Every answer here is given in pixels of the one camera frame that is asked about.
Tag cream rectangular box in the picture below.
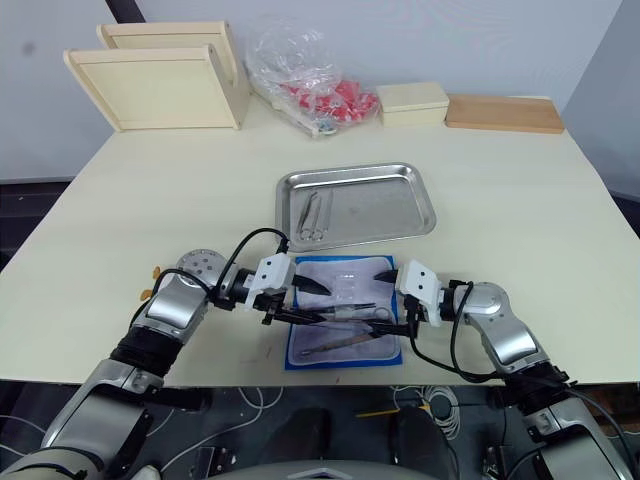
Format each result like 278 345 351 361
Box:
375 81 450 128

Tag clear bag with red pieces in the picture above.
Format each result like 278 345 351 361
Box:
244 21 382 140

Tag steel ring-handled forceps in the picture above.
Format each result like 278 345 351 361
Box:
324 301 393 322

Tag steel tweezers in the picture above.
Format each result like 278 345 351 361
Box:
298 189 322 232

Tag large cream wooden rack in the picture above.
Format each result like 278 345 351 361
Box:
63 43 252 133

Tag steel surgical scissors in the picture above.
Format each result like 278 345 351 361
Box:
299 186 335 242

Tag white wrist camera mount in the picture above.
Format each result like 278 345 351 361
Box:
244 253 298 307
394 258 444 329

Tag loose white cable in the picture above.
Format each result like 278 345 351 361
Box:
238 386 274 422

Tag long steel probe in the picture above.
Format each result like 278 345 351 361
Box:
299 331 377 358

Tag blue surgical instrument pack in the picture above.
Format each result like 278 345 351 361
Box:
284 254 405 373

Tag dark rounded shape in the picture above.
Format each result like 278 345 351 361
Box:
392 404 452 467

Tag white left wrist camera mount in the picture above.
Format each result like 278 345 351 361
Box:
244 253 298 307

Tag grey robot torso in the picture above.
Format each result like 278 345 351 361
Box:
199 458 454 480

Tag brown wooden board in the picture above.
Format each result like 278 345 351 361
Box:
444 92 566 135

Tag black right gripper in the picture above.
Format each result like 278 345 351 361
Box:
366 269 427 339

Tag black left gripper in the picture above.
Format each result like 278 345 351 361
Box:
252 275 342 327

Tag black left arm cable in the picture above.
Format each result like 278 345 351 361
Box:
217 227 292 302

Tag coiled white cable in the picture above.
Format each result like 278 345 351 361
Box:
393 384 464 442

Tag stainless steel tray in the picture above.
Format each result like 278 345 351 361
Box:
274 161 438 253

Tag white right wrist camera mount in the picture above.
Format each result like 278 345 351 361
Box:
394 258 444 329

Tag small cream wooden rack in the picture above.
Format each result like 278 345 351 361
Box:
95 20 242 81

